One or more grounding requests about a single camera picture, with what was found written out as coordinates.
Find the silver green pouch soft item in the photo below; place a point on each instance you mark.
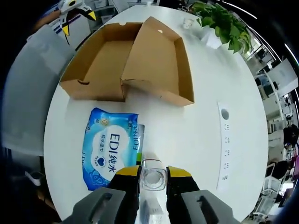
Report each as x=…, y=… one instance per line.
x=141, y=140

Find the blue wipes pack soft item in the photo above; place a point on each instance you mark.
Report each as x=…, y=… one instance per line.
x=105, y=144

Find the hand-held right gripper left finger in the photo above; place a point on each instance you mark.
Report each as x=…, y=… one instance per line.
x=123, y=198

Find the grey mesh office chair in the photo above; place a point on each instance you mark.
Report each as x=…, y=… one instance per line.
x=30, y=81

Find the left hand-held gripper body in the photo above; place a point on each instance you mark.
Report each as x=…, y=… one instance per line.
x=70, y=7

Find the black office chair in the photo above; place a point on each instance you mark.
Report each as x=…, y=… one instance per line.
x=280, y=170

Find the brown cardboard shoe box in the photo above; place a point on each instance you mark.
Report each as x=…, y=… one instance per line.
x=154, y=70

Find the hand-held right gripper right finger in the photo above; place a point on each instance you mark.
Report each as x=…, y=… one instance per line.
x=182, y=198

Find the green plant in white pot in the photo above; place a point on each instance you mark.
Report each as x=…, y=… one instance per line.
x=224, y=21

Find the white table socket strip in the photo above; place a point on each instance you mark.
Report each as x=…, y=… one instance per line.
x=225, y=151

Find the clear glass bottle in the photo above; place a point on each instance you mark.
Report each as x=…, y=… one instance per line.
x=153, y=179

